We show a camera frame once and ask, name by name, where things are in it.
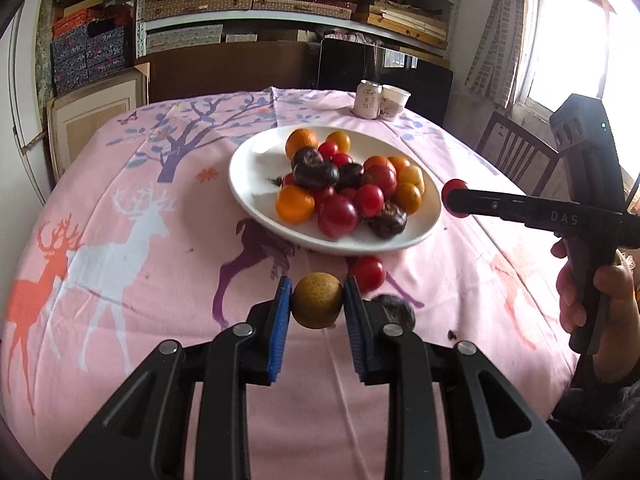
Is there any brick-patterned curtain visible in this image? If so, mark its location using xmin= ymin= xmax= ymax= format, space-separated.
xmin=465 ymin=0 xmax=533 ymax=108

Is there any person's right forearm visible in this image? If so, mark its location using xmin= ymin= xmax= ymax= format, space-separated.
xmin=547 ymin=382 xmax=640 ymax=480

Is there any dark water chestnut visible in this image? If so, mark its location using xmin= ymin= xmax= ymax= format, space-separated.
xmin=367 ymin=201 xmax=408 ymax=239
xmin=293 ymin=162 xmax=341 ymax=191
xmin=291 ymin=147 xmax=325 ymax=168
xmin=372 ymin=294 xmax=416 ymax=328
xmin=336 ymin=162 xmax=365 ymax=192

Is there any yellow round fruit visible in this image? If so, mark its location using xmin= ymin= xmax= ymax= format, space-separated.
xmin=291 ymin=272 xmax=344 ymax=330

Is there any brown wooden cabinet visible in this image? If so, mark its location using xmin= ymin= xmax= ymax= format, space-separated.
xmin=135 ymin=41 xmax=321 ymax=106

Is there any green patterned panel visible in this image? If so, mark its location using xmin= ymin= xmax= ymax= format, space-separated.
xmin=34 ymin=0 xmax=56 ymax=106

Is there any stack of woven flat boxes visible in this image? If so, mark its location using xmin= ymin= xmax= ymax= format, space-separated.
xmin=145 ymin=0 xmax=458 ymax=46

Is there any white paper cup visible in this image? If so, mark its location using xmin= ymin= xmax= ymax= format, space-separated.
xmin=378 ymin=85 xmax=411 ymax=122

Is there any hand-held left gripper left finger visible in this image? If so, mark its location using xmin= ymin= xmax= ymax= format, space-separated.
xmin=51 ymin=275 xmax=293 ymax=480

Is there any person's right hand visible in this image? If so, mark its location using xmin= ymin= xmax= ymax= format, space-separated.
xmin=551 ymin=240 xmax=640 ymax=383

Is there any grey patterned box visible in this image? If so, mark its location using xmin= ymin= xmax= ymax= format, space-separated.
xmin=145 ymin=24 xmax=258 ymax=53

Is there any white metal shelf rack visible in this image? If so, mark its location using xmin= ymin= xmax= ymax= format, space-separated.
xmin=135 ymin=0 xmax=463 ymax=58

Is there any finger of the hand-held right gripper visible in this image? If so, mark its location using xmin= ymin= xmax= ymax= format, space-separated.
xmin=445 ymin=188 xmax=556 ymax=233

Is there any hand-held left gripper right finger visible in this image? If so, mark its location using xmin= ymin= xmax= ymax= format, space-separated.
xmin=342 ymin=276 xmax=583 ymax=480

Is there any black flat panel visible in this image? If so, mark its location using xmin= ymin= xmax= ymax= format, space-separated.
xmin=317 ymin=37 xmax=454 ymax=126

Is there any window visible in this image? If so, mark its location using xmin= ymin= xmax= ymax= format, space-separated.
xmin=515 ymin=0 xmax=640 ymax=161

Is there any white oval plate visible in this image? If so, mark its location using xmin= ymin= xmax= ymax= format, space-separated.
xmin=228 ymin=125 xmax=443 ymax=255

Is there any yellow-orange mandarin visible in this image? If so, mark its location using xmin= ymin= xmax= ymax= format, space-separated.
xmin=397 ymin=165 xmax=426 ymax=193

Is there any white drink can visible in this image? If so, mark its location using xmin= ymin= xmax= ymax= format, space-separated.
xmin=353 ymin=80 xmax=383 ymax=119

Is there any pink printed tablecloth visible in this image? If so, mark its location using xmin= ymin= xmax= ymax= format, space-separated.
xmin=0 ymin=86 xmax=581 ymax=480

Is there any light wooden framed panel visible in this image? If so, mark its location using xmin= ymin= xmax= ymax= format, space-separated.
xmin=46 ymin=62 xmax=151 ymax=181

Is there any stack of colourful patterned boxes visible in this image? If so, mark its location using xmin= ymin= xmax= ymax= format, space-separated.
xmin=50 ymin=0 xmax=138 ymax=96

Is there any large orange mandarin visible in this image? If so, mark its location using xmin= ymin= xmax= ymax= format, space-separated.
xmin=276 ymin=184 xmax=316 ymax=225

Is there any large dark red tomato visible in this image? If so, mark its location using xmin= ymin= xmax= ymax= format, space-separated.
xmin=317 ymin=195 xmax=359 ymax=240

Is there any dark wooden chair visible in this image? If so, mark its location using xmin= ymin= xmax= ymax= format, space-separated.
xmin=475 ymin=111 xmax=561 ymax=196

